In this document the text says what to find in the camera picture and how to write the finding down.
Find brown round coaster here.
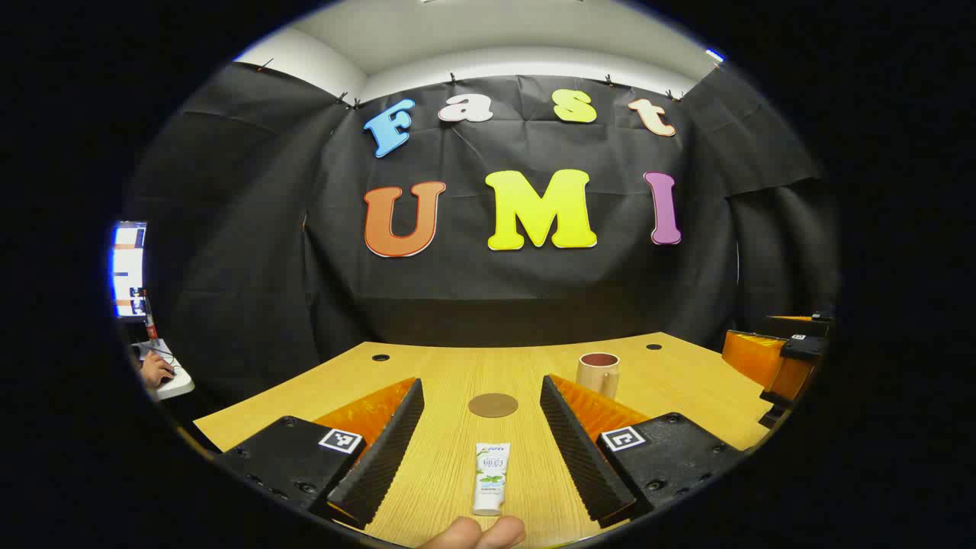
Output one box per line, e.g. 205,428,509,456
468,393,519,419

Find black backdrop cloth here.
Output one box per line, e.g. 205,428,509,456
126,61,840,405

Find small red bottle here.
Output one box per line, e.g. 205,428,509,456
137,288,159,340

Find computer monitor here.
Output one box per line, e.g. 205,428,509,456
111,221,148,319

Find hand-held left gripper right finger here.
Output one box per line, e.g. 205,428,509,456
539,374,745,528

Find wooden desktop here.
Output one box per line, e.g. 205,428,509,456
194,332,771,549

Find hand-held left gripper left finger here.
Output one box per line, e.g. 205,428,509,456
216,377,426,529

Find white toothpaste tube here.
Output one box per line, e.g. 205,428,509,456
473,443,512,517

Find beige cup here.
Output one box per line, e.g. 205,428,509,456
576,352,620,401

